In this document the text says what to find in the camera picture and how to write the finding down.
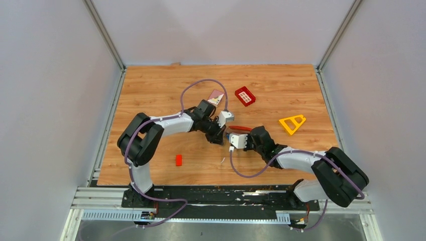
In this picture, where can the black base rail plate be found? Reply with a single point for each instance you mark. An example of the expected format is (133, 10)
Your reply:
(218, 202)

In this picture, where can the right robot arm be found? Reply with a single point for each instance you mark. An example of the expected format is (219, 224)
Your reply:
(337, 177)

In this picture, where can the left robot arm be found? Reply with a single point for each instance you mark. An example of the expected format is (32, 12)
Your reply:
(139, 141)

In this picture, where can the playing card box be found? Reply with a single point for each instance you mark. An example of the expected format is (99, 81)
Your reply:
(215, 97)

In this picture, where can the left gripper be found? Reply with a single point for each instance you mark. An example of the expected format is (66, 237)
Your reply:
(218, 137)

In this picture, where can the red toy brick block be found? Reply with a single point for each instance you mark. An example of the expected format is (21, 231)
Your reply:
(245, 96)

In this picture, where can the yellow toy piece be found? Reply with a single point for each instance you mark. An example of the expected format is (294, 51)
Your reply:
(293, 123)

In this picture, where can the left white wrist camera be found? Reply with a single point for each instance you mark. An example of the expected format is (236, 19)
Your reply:
(224, 117)

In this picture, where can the small red block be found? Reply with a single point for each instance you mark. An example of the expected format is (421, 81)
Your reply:
(179, 160)

